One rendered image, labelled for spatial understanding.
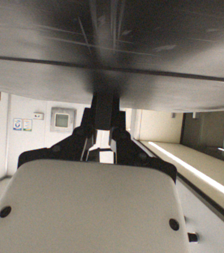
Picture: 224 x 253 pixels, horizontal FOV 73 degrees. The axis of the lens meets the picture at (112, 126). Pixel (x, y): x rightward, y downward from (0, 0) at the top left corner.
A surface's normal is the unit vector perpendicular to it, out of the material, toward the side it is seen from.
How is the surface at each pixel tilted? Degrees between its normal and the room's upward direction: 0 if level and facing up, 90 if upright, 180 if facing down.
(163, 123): 90
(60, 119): 90
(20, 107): 90
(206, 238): 90
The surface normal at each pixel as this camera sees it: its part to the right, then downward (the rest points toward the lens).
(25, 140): 0.02, 0.07
